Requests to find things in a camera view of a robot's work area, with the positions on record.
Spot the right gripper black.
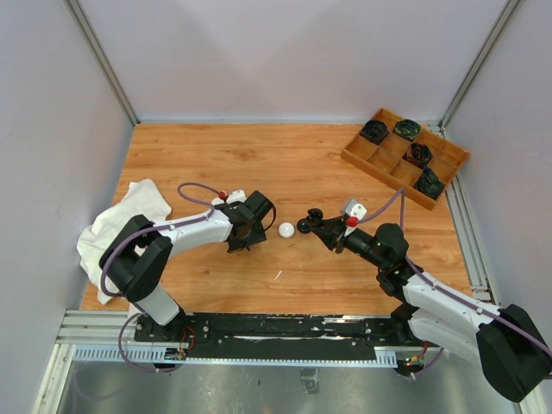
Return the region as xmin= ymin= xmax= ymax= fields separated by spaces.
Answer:
xmin=310 ymin=215 xmax=387 ymax=269

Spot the black charging case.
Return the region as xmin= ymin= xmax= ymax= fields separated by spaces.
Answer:
xmin=296 ymin=208 xmax=323 ymax=234

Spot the white charging case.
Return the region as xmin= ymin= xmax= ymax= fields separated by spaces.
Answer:
xmin=278 ymin=223 xmax=295 ymax=239

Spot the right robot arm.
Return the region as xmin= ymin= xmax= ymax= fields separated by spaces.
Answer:
xmin=298 ymin=209 xmax=551 ymax=402

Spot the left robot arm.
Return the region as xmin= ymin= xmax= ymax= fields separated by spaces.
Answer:
xmin=99 ymin=190 xmax=276 ymax=342

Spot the wooden compartment tray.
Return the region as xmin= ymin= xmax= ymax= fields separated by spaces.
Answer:
xmin=341 ymin=108 xmax=470 ymax=210

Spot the white cloth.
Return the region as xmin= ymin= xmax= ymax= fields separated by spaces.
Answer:
xmin=77 ymin=179 xmax=172 ymax=304

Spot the blue green swirl cup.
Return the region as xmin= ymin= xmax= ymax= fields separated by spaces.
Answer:
xmin=413 ymin=167 xmax=445 ymax=200

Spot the dark swirl cup far left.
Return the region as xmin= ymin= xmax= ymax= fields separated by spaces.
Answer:
xmin=359 ymin=120 xmax=389 ymax=145

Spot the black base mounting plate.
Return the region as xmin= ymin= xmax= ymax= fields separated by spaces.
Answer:
xmin=134 ymin=313 xmax=423 ymax=357

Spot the dark red swirl cup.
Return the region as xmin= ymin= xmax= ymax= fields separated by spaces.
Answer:
xmin=402 ymin=143 xmax=433 ymax=169

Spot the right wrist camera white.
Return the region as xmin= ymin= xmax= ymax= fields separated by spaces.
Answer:
xmin=341 ymin=198 xmax=367 ymax=227

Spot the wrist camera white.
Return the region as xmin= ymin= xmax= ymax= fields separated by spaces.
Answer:
xmin=341 ymin=198 xmax=367 ymax=227
xmin=225 ymin=189 xmax=247 ymax=204

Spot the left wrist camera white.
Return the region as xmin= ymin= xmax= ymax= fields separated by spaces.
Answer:
xmin=225 ymin=189 xmax=247 ymax=204

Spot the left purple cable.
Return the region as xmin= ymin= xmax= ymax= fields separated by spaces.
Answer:
xmin=99 ymin=182 xmax=229 ymax=374

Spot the slotted cable duct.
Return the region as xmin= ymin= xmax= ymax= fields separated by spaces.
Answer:
xmin=72 ymin=345 xmax=398 ymax=368

